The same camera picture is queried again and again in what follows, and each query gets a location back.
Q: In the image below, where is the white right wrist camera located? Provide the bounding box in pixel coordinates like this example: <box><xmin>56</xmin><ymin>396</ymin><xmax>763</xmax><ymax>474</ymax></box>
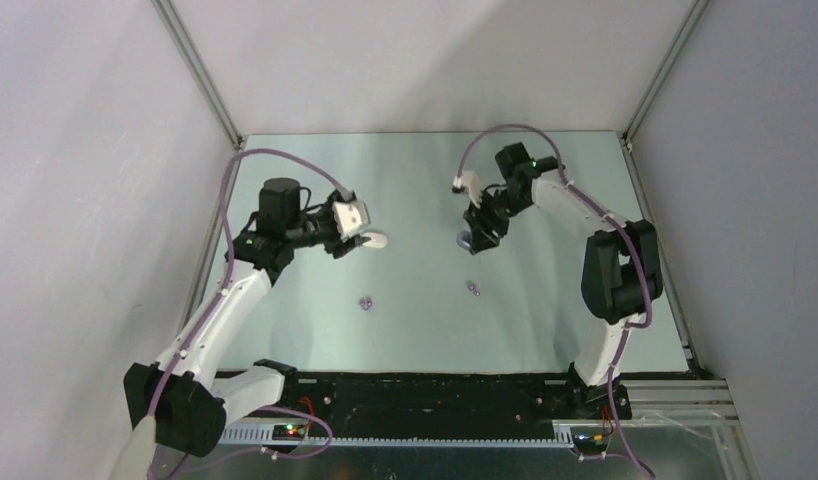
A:
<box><xmin>451</xmin><ymin>170</ymin><xmax>483</xmax><ymax>208</ymax></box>

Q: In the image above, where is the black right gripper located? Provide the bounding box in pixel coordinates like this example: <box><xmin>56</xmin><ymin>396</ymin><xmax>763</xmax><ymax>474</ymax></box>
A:
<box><xmin>462</xmin><ymin>187</ymin><xmax>530</xmax><ymax>253</ymax></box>

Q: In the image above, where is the right controller board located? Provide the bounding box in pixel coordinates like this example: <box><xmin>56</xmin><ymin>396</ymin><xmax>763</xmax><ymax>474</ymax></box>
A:
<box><xmin>572</xmin><ymin>434</ymin><xmax>608</xmax><ymax>456</ymax></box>

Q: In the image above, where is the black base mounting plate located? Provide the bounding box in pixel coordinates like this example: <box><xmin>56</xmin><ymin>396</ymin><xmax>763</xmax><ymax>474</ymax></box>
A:
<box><xmin>236</xmin><ymin>370</ymin><xmax>632</xmax><ymax>442</ymax></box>

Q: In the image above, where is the controller board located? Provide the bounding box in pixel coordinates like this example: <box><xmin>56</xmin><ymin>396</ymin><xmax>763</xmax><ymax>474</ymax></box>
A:
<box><xmin>572</xmin><ymin>434</ymin><xmax>608</xmax><ymax>456</ymax></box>
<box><xmin>271</xmin><ymin>424</ymin><xmax>307</xmax><ymax>442</ymax></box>

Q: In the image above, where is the white earbud charging case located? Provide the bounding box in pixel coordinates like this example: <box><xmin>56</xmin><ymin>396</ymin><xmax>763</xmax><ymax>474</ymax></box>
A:
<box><xmin>361</xmin><ymin>231</ymin><xmax>388</xmax><ymax>250</ymax></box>

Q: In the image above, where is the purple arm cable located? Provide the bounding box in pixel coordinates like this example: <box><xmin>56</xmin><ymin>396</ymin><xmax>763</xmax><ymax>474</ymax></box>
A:
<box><xmin>453</xmin><ymin>124</ymin><xmax>657</xmax><ymax>480</ymax></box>
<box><xmin>143</xmin><ymin>148</ymin><xmax>357</xmax><ymax>480</ymax></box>

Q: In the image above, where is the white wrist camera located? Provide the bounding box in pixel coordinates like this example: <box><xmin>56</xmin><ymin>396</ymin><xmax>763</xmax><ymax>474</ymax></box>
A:
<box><xmin>331</xmin><ymin>200</ymin><xmax>371</xmax><ymax>241</ymax></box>
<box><xmin>451</xmin><ymin>170</ymin><xmax>483</xmax><ymax>208</ymax></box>

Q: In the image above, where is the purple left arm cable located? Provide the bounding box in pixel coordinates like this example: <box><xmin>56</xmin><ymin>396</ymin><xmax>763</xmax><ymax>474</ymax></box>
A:
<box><xmin>143</xmin><ymin>148</ymin><xmax>357</xmax><ymax>480</ymax></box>

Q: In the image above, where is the purple earbud charging case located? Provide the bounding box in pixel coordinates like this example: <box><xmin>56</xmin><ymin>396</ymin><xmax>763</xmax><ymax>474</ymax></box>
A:
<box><xmin>456</xmin><ymin>230</ymin><xmax>471</xmax><ymax>251</ymax></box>

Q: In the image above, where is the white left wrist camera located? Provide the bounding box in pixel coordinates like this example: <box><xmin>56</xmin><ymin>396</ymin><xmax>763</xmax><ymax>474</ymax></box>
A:
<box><xmin>331</xmin><ymin>200</ymin><xmax>371</xmax><ymax>241</ymax></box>

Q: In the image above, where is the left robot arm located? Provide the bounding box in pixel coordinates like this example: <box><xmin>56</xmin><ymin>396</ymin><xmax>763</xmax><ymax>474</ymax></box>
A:
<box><xmin>124</xmin><ymin>178</ymin><xmax>371</xmax><ymax>462</ymax></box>

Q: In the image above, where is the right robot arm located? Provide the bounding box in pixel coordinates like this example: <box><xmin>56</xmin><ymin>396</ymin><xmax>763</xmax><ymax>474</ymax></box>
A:
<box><xmin>452</xmin><ymin>143</ymin><xmax>664</xmax><ymax>418</ymax></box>

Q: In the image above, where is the left controller board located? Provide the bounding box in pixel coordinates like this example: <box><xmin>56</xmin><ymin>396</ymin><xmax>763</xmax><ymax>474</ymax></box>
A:
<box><xmin>271</xmin><ymin>424</ymin><xmax>307</xmax><ymax>442</ymax></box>

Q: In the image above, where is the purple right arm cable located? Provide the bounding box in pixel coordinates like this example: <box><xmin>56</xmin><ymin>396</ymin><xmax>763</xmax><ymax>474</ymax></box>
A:
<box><xmin>453</xmin><ymin>124</ymin><xmax>657</xmax><ymax>480</ymax></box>

